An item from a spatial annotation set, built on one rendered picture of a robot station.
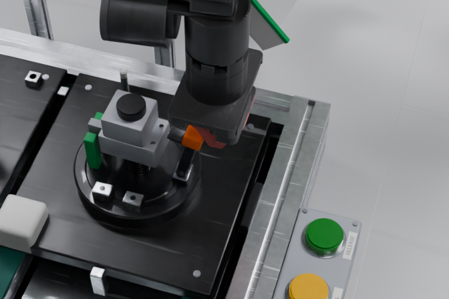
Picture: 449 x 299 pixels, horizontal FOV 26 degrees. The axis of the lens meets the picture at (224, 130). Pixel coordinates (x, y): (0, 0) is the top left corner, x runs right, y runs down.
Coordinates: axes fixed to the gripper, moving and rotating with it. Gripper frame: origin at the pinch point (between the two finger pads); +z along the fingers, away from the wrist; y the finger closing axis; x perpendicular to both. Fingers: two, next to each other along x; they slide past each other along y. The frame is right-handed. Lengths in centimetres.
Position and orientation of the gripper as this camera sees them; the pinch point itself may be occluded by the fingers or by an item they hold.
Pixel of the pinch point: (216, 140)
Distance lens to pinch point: 98.1
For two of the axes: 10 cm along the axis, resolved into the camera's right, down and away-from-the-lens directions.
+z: -0.1, 6.1, 8.0
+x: 9.6, 2.4, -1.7
